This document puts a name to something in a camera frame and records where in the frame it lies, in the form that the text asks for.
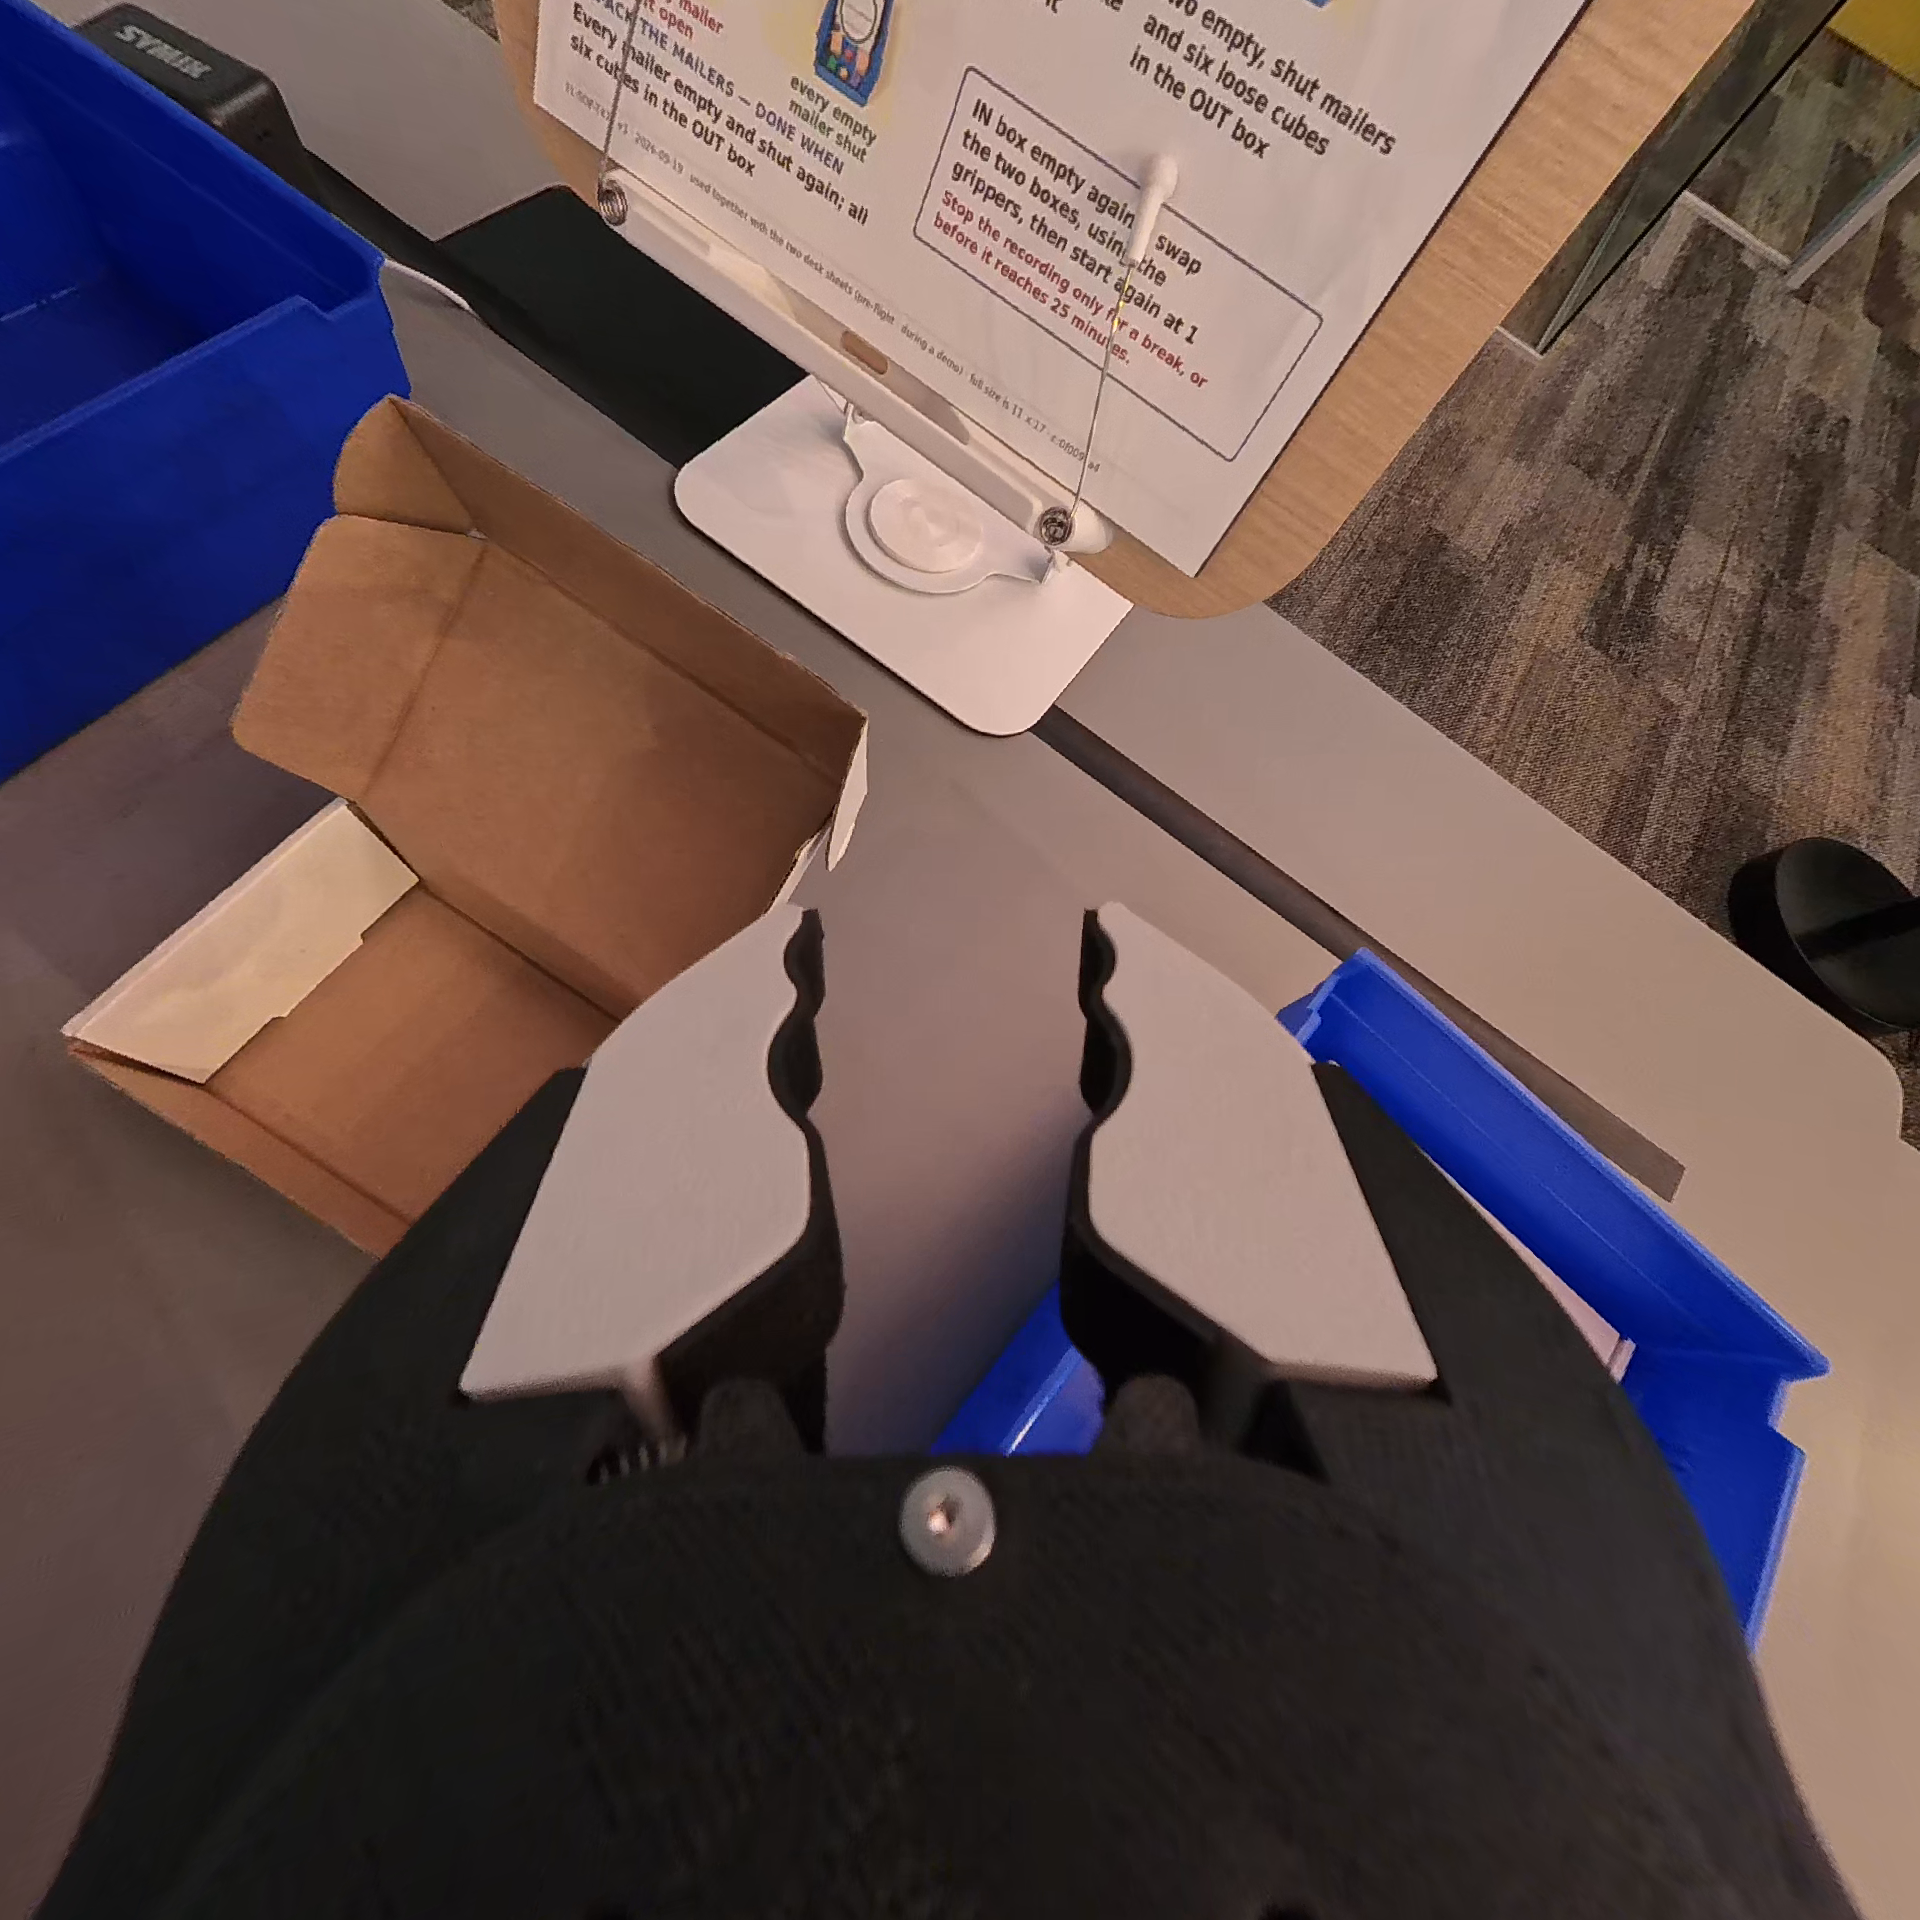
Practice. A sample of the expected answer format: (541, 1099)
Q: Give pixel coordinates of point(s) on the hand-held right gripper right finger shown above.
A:
(1245, 1200)

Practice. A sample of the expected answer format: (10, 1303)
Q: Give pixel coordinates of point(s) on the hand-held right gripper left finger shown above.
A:
(661, 1185)

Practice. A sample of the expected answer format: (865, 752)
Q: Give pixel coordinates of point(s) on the brown cardboard mailer box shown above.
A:
(511, 705)

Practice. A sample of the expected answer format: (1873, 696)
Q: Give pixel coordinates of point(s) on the blue plastic bin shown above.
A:
(196, 450)
(1694, 1349)

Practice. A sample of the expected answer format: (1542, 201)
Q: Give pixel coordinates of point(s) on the white document stand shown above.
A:
(1037, 645)

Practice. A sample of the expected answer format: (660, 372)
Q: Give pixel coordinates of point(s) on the black round object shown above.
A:
(1839, 930)

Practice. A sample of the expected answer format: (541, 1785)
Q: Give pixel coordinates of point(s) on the wooden backing board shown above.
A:
(1501, 299)

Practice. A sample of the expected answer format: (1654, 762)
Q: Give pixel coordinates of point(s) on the printed instruction sheet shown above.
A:
(1049, 59)

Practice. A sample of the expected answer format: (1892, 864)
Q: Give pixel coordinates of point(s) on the black desk power unit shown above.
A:
(196, 53)

